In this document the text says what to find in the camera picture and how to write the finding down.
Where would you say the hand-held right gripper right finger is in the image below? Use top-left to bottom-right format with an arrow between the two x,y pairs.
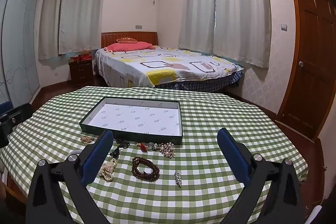
217,127 -> 315,224

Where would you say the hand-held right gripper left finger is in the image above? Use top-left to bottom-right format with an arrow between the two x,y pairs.
25,130 -> 124,224

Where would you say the white pearl necklace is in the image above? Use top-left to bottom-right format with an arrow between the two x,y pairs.
98,158 -> 118,183

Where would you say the gold bead bracelet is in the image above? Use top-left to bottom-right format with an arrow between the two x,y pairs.
80,135 -> 94,146

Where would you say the dark red bead bracelet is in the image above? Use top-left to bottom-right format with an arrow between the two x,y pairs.
131,156 -> 160,182

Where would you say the white shallow box tray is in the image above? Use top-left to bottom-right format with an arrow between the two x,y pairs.
79,96 -> 183,146

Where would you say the gold bead cluster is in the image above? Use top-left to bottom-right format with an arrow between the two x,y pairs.
157,142 -> 176,159

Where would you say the green checkered tablecloth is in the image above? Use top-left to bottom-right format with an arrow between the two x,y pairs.
0,86 -> 309,224

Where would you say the frosted glass wardrobe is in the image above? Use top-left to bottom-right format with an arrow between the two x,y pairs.
0,0 -> 42,110

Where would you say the dark wooden nightstand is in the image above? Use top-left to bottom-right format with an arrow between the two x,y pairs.
69,59 -> 95,88

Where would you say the blue plaid bed skirt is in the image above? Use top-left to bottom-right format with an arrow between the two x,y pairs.
157,71 -> 242,91

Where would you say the narrow white curtain panel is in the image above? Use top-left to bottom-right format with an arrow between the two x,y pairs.
38,0 -> 72,61
178,0 -> 216,53

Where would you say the pink pillow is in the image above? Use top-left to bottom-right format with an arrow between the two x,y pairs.
104,42 -> 156,53

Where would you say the bed with patterned sheet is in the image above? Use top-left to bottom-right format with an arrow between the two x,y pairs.
94,45 -> 244,88

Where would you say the wide white curtain panel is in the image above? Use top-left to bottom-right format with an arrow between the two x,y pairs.
212,0 -> 272,68
58,0 -> 108,55

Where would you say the wooden door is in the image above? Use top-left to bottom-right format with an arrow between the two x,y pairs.
276,0 -> 336,141

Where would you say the wooden headboard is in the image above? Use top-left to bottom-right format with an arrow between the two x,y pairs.
101,31 -> 159,49

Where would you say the black cord pendant necklace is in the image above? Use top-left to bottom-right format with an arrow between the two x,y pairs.
111,138 -> 131,159

